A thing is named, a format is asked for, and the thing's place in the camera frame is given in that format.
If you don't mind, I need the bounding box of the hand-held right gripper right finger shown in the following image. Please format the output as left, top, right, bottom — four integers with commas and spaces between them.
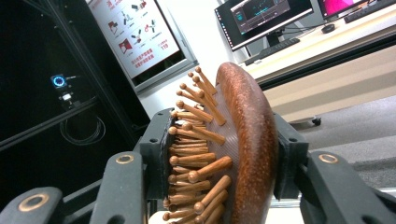
273, 112, 396, 224

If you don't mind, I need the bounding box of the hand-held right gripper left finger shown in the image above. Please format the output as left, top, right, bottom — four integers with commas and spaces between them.
90, 107, 176, 224

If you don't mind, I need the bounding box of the brown wooden hairbrush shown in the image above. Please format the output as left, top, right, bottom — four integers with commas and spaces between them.
162, 62, 280, 224

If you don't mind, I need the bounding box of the light wooden desk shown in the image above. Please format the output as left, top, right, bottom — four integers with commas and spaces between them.
239, 2, 396, 123

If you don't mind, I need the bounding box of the black keyboard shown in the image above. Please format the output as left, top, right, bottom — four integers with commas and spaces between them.
343, 0, 396, 24
244, 37, 302, 66

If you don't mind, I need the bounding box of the red and white poster panel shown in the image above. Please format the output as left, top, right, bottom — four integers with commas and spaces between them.
85, 0, 199, 93

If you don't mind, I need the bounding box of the black computer mouse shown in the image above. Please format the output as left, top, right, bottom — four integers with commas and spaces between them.
320, 22, 337, 35

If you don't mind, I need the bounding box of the dark computer monitor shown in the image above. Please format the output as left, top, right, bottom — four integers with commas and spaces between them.
213, 0, 316, 53

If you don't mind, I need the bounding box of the pink screen monitor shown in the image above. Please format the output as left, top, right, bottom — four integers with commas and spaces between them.
317, 0, 376, 19

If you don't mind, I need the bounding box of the coiled black cable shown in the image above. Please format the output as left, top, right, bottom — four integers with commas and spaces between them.
59, 116, 107, 147

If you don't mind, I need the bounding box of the black frame crossbar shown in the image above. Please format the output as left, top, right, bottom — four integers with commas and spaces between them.
257, 33, 396, 91

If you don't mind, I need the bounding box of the camera with blue ring light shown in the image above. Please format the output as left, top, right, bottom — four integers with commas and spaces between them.
49, 73, 78, 110

